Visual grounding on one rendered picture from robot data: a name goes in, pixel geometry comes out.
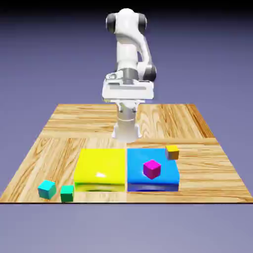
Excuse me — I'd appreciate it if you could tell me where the small cyan cube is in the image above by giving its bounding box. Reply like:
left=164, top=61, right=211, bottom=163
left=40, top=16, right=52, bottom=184
left=37, top=179, right=57, bottom=200

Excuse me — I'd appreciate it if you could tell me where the large yellow box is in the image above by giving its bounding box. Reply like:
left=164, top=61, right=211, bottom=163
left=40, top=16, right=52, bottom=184
left=74, top=148, right=127, bottom=193

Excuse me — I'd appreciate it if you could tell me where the small green cube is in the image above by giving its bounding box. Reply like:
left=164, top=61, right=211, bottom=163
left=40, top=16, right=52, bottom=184
left=60, top=185, right=75, bottom=203

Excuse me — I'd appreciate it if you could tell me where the large blue box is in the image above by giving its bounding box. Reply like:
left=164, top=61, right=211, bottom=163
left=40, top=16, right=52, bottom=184
left=126, top=148, right=180, bottom=192

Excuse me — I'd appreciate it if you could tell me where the small magenta cube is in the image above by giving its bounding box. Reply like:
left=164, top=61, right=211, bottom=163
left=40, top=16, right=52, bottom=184
left=143, top=159, right=162, bottom=180

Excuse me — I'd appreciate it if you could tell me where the small orange cube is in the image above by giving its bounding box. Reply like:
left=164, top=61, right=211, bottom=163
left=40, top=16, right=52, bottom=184
left=165, top=145, right=180, bottom=160

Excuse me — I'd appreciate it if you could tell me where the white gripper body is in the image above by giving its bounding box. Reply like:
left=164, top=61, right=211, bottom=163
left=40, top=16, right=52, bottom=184
left=101, top=78, right=155, bottom=103

